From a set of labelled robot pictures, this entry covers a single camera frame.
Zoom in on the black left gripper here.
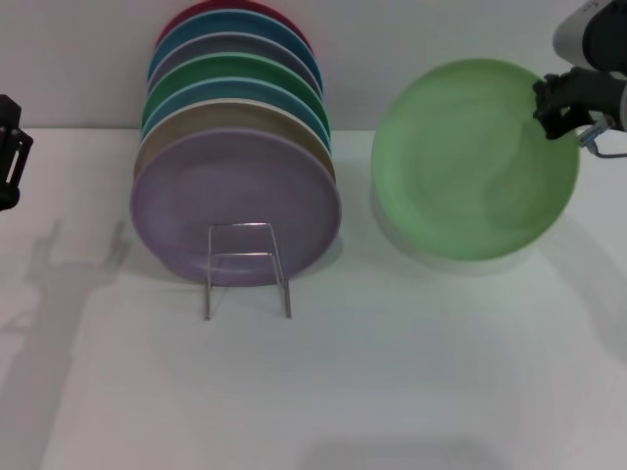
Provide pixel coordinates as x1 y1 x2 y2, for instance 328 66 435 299
0 95 34 212

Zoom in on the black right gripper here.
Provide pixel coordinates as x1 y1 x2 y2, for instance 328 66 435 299
532 67 627 141

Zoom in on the light green plate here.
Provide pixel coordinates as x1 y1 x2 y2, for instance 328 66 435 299
370 58 582 264

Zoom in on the lilac purple plate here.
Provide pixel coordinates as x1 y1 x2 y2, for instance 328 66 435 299
129 127 343 289

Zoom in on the beige plate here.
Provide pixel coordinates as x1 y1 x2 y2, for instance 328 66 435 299
132 98 338 187

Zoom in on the light blue plate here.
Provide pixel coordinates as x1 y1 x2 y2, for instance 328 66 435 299
140 77 333 153

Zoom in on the crimson red plate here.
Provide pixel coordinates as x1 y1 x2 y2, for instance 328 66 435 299
155 0 314 55

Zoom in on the dark green plate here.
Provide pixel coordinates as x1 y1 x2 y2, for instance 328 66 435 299
141 52 328 131

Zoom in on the grey lavender plate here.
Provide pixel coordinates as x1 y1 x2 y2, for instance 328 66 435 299
146 32 322 94

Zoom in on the teal blue plate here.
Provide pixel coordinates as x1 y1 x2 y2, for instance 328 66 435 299
147 9 324 97

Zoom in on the right gripper cable with plug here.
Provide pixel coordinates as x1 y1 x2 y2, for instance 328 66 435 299
577 119 627 159

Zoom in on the metal wire plate rack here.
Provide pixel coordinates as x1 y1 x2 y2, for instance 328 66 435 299
204 222 294 322

